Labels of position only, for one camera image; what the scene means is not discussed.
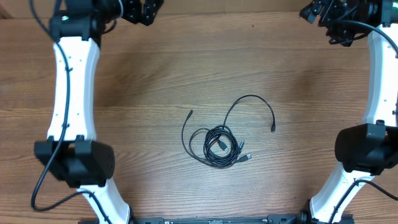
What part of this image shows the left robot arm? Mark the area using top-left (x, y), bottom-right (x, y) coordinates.
top-left (34, 0), bottom-right (163, 223)

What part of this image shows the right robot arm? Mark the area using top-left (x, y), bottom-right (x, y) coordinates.
top-left (287, 0), bottom-right (397, 223)

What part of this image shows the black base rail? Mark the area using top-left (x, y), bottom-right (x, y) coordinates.
top-left (131, 214), bottom-right (296, 224)

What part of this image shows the black USB cable long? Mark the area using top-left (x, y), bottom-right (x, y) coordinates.
top-left (181, 110), bottom-right (252, 169)

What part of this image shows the black USB cable short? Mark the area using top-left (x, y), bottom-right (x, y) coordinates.
top-left (217, 94), bottom-right (277, 154)

